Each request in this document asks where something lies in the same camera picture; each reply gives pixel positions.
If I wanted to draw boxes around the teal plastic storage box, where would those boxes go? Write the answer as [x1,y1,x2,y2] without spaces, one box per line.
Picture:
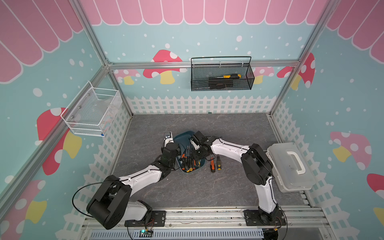
[174,131,206,174]

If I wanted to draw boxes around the orange black large screwdriver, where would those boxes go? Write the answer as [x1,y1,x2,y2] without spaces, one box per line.
[210,155,216,173]

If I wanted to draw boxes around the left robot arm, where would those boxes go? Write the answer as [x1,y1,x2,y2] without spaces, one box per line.
[86,141,181,230]

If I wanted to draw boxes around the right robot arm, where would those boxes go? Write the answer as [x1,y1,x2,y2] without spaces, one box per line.
[190,131,280,225]

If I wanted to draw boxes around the yellow black screwdriver in basket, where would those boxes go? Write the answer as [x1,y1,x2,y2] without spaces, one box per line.
[209,74,242,80]

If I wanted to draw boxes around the black object in basket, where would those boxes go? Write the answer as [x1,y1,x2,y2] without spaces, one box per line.
[208,79,234,90]

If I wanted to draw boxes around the green circuit board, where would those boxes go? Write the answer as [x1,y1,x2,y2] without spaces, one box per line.
[139,230,154,238]

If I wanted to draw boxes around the translucent plastic lidded case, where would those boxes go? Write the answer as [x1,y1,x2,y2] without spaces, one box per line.
[267,143,316,193]

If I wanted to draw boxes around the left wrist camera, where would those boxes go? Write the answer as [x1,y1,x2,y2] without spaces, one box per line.
[163,132,174,147]

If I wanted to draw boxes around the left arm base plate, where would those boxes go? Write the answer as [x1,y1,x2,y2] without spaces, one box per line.
[125,211,167,228]

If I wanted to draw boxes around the black wire mesh basket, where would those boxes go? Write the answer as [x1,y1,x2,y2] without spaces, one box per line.
[191,56,255,91]

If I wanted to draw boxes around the white wire mesh basket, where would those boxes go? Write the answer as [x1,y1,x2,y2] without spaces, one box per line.
[61,82,123,137]

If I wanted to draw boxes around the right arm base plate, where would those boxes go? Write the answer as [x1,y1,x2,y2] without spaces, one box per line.
[243,210,287,228]

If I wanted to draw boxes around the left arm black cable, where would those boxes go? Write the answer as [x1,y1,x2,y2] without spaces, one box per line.
[71,181,121,219]

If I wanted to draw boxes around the aluminium front rail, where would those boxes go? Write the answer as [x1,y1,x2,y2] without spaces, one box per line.
[80,206,331,232]

